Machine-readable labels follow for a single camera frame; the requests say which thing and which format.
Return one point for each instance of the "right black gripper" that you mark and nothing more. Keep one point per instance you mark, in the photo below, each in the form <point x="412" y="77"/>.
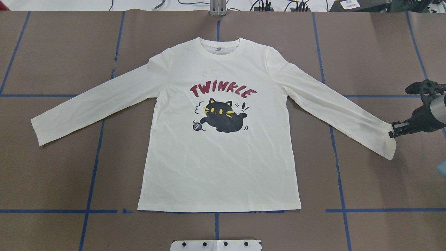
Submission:
<point x="422" y="120"/>

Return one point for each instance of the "cream long-sleeve cat shirt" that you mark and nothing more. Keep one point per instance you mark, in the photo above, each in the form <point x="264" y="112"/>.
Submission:
<point x="220" y="135"/>

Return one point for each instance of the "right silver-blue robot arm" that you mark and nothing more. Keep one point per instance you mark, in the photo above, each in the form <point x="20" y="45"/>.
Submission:
<point x="438" y="109"/>

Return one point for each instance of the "black box with label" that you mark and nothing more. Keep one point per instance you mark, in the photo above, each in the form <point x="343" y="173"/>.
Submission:
<point x="368" y="6"/>

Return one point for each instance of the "orange black adapter box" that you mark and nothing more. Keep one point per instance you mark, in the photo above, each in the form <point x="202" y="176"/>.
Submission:
<point x="262" y="6"/>

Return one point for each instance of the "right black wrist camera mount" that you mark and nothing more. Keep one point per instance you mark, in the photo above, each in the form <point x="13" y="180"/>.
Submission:
<point x="427" y="89"/>

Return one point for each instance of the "aluminium frame post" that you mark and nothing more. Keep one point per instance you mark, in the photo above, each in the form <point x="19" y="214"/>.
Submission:
<point x="218" y="7"/>

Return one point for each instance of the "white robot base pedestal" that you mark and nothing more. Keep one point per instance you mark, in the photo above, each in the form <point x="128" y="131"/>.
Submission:
<point x="217" y="245"/>

